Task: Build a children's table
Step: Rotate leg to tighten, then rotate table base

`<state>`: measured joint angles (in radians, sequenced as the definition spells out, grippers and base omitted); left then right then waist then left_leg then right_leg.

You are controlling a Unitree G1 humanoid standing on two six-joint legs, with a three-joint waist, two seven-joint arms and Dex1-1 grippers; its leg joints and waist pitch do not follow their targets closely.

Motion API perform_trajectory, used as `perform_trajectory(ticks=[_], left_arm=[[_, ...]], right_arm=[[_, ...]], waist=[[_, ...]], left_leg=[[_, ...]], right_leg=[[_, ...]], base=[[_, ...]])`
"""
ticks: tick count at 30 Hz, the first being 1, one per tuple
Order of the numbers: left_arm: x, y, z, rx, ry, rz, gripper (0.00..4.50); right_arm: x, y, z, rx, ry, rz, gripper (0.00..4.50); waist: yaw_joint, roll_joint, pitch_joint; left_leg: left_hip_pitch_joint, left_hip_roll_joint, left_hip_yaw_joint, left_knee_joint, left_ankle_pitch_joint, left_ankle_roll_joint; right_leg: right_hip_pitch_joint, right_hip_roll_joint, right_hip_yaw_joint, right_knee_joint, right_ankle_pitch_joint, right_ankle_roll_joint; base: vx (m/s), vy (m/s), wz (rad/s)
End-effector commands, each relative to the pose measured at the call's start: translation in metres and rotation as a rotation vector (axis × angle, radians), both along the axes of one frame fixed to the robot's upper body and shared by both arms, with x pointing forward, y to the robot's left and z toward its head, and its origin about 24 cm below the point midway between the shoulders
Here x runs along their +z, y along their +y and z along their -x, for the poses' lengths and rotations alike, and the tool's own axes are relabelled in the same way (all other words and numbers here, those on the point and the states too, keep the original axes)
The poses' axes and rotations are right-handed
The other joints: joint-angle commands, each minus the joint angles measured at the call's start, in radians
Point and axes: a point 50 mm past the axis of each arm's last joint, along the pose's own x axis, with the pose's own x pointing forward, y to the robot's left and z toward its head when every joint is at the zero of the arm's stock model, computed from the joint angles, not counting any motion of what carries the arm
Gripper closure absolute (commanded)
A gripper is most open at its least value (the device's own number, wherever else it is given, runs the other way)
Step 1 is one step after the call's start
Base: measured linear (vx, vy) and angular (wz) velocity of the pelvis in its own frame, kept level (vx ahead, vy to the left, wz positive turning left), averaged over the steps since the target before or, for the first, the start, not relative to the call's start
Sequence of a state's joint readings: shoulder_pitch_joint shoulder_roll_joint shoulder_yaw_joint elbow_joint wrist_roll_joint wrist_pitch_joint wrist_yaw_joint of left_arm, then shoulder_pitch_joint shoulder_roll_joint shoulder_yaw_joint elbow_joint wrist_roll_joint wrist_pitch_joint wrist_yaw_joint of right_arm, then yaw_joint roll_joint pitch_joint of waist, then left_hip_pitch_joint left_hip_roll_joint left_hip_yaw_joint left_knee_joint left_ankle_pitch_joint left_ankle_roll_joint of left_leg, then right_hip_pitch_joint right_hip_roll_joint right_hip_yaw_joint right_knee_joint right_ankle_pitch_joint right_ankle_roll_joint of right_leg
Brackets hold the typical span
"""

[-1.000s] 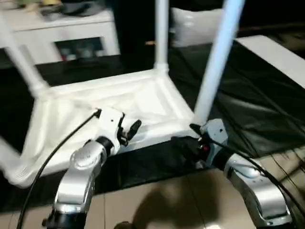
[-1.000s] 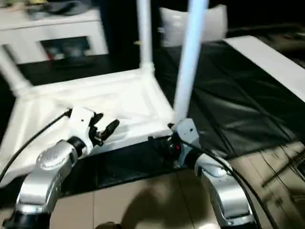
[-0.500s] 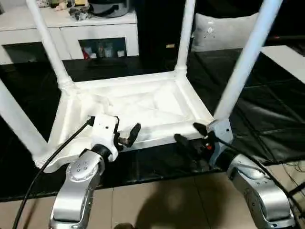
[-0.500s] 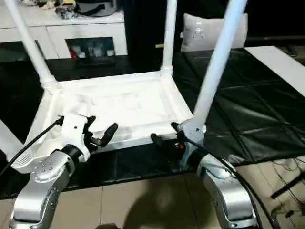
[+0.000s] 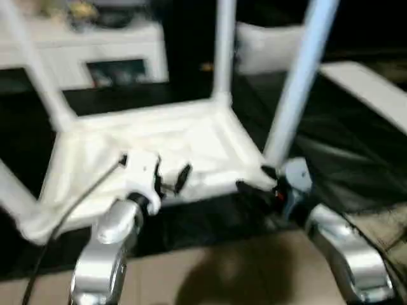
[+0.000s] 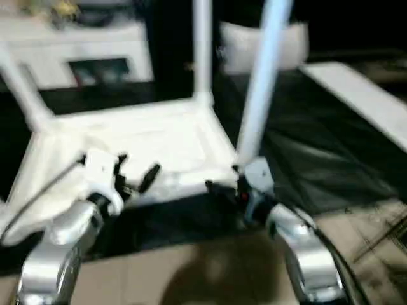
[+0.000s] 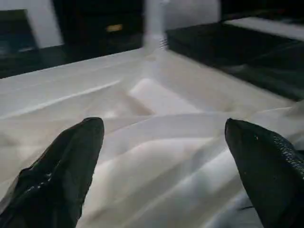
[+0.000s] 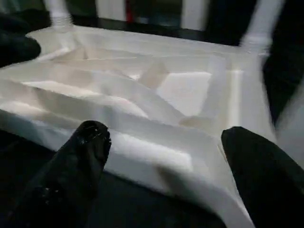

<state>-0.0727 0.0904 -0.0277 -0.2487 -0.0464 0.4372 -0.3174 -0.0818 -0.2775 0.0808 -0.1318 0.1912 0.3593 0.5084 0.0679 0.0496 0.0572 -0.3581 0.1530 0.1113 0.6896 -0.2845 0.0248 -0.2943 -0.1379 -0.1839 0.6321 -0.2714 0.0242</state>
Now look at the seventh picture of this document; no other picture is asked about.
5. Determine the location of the white plastic table leg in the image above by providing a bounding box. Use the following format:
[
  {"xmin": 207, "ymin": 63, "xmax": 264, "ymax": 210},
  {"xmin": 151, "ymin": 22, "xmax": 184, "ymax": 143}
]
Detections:
[{"xmin": 142, "ymin": 0, "xmax": 168, "ymax": 60}]

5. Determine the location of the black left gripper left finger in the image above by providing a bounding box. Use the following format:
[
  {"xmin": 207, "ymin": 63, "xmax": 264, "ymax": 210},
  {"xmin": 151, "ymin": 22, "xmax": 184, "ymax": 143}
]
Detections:
[{"xmin": 0, "ymin": 117, "xmax": 105, "ymax": 228}]

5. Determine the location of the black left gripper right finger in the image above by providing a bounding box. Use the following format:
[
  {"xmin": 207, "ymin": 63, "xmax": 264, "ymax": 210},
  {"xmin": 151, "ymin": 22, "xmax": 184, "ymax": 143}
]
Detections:
[{"xmin": 225, "ymin": 118, "xmax": 304, "ymax": 228}]

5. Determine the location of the white flat board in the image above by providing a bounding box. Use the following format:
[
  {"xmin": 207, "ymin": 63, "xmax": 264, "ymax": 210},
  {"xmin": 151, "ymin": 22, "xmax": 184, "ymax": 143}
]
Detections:
[{"xmin": 223, "ymin": 17, "xmax": 304, "ymax": 42}]

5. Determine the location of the grey pillow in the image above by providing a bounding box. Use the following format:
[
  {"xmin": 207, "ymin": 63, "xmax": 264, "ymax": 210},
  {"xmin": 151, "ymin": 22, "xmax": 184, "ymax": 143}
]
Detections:
[{"xmin": 164, "ymin": 0, "xmax": 222, "ymax": 30}]

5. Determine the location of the white plastic table top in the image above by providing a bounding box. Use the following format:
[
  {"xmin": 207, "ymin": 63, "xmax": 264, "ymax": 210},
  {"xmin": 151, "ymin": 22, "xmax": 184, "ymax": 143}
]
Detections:
[{"xmin": 0, "ymin": 47, "xmax": 304, "ymax": 228}]

